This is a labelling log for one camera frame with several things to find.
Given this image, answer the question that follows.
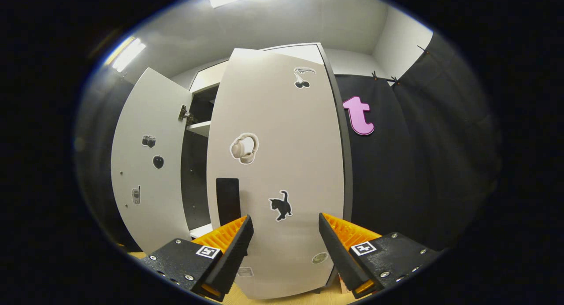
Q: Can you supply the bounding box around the white shoe cabinet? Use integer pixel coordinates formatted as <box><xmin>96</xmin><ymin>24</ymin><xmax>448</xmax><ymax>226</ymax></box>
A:
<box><xmin>111</xmin><ymin>43</ymin><xmax>353</xmax><ymax>300</ymax></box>

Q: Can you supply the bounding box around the metal door hinge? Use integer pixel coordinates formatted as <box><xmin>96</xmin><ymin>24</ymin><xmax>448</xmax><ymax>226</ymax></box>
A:
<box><xmin>178</xmin><ymin>105</ymin><xmax>197</xmax><ymax>126</ymax></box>

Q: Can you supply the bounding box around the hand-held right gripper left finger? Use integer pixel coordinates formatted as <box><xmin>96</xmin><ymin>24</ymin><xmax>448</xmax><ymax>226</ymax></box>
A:
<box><xmin>141</xmin><ymin>215</ymin><xmax>255</xmax><ymax>302</ymax></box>

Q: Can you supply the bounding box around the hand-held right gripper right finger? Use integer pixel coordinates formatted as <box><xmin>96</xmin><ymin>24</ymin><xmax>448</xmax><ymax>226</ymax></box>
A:
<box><xmin>318</xmin><ymin>212</ymin><xmax>441</xmax><ymax>299</ymax></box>

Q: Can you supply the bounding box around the black backdrop cloth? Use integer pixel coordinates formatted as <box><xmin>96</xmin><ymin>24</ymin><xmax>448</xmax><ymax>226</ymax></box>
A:
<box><xmin>335</xmin><ymin>32</ymin><xmax>503</xmax><ymax>253</ymax></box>
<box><xmin>75</xmin><ymin>67</ymin><xmax>141</xmax><ymax>253</ymax></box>

